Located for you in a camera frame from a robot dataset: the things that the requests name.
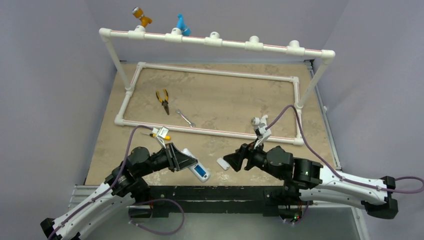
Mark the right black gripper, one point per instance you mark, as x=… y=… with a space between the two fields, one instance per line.
x=246 y=157

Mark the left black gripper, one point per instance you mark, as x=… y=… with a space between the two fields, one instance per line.
x=177 y=160

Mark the white battery compartment cover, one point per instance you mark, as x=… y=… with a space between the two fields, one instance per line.
x=223 y=164

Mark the blue battery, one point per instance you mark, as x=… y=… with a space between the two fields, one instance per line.
x=199 y=169

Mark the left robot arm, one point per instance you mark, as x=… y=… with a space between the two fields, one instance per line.
x=125 y=186

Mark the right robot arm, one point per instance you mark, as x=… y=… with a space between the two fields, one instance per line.
x=305 y=181

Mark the silver wrench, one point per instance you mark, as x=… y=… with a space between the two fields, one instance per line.
x=191 y=124

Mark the white plastic faucet tap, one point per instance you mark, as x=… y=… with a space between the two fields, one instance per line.
x=259 y=121

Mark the blue faucet nozzle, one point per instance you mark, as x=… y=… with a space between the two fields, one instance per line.
x=181 y=25

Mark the orange faucet nozzle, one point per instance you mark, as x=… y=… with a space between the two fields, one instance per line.
x=138 y=13

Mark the aluminium table frame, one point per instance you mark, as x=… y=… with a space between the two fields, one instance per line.
x=305 y=181

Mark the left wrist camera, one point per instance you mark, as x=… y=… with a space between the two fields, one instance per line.
x=160 y=132

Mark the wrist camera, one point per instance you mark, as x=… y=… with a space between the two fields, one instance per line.
x=262 y=134
x=160 y=132

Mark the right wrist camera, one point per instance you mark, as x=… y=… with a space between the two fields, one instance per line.
x=262 y=134

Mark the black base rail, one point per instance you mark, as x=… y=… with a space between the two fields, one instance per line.
x=269 y=201

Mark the yellow handled pliers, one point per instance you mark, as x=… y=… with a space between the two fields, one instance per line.
x=164 y=101

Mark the white PVC pipe frame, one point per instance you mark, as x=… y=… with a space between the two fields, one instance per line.
x=213 y=40

